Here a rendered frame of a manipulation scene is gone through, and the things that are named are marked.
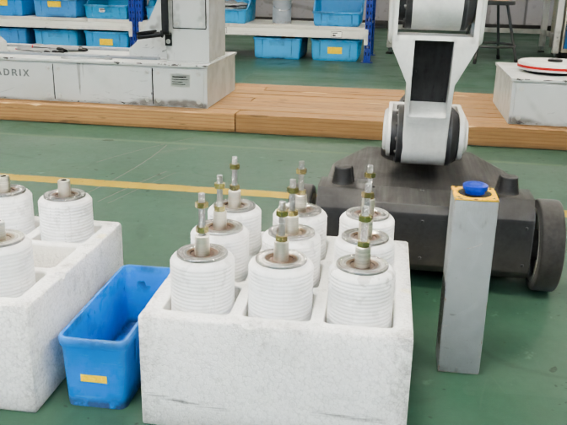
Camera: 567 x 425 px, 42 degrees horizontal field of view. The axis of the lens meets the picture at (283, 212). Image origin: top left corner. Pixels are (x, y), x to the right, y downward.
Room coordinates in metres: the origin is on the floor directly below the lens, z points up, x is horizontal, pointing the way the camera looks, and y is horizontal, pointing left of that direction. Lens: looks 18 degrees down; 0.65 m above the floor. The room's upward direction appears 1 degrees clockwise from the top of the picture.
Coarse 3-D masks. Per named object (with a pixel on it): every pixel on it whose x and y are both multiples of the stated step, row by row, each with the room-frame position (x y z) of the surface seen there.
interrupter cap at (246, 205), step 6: (228, 198) 1.29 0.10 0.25; (240, 198) 1.29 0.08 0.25; (228, 204) 1.26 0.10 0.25; (240, 204) 1.27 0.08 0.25; (246, 204) 1.26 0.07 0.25; (252, 204) 1.26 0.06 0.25; (228, 210) 1.22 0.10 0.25; (234, 210) 1.22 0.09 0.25; (240, 210) 1.22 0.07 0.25; (246, 210) 1.22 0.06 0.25
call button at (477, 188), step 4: (464, 184) 1.16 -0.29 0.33; (468, 184) 1.15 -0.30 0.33; (472, 184) 1.15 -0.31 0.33; (476, 184) 1.15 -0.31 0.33; (480, 184) 1.15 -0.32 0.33; (484, 184) 1.16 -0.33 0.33; (464, 188) 1.15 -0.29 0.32; (468, 188) 1.14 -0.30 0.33; (472, 188) 1.14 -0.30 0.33; (476, 188) 1.14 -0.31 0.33; (480, 188) 1.14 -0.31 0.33; (484, 188) 1.14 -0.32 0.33; (468, 192) 1.15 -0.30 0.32; (472, 192) 1.14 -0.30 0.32; (476, 192) 1.14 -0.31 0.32; (480, 192) 1.14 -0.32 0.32; (484, 192) 1.15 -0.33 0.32
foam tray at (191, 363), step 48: (240, 288) 1.06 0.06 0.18; (144, 336) 0.95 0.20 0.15; (192, 336) 0.94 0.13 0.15; (240, 336) 0.93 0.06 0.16; (288, 336) 0.92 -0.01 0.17; (336, 336) 0.92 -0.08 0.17; (384, 336) 0.91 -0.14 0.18; (144, 384) 0.95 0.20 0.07; (192, 384) 0.94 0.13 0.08; (240, 384) 0.93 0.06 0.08; (288, 384) 0.92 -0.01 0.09; (336, 384) 0.92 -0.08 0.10; (384, 384) 0.91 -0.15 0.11
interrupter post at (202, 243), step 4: (196, 236) 1.01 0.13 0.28; (200, 236) 1.01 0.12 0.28; (204, 236) 1.01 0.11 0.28; (208, 236) 1.02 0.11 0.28; (196, 240) 1.01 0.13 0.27; (200, 240) 1.01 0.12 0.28; (204, 240) 1.01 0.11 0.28; (208, 240) 1.02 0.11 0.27; (196, 244) 1.01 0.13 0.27; (200, 244) 1.01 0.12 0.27; (204, 244) 1.01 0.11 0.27; (208, 244) 1.02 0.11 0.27; (196, 248) 1.01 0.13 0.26; (200, 248) 1.01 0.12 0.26; (204, 248) 1.01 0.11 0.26; (208, 248) 1.01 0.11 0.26; (196, 252) 1.01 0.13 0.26; (200, 252) 1.01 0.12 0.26; (204, 252) 1.01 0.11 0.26; (208, 252) 1.01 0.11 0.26
